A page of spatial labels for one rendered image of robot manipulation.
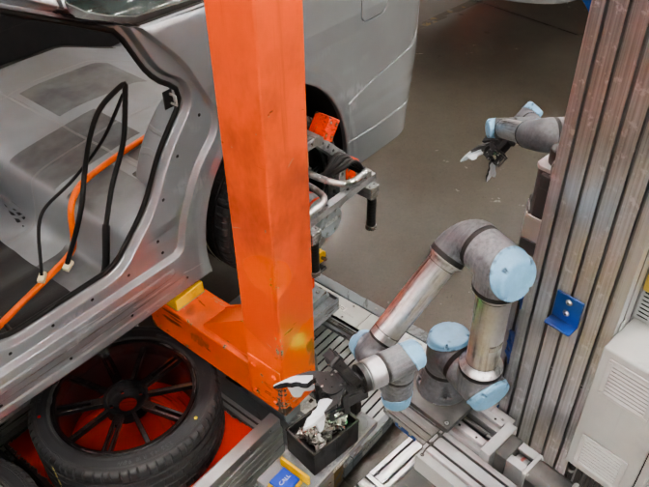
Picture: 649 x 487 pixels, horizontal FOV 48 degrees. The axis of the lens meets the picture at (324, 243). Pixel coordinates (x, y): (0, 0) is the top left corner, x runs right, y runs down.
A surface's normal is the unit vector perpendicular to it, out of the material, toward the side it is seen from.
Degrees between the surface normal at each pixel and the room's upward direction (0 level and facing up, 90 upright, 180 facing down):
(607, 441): 90
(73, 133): 6
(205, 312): 0
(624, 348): 0
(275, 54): 90
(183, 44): 81
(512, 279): 82
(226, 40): 90
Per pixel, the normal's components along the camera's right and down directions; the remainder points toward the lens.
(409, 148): -0.01, -0.76
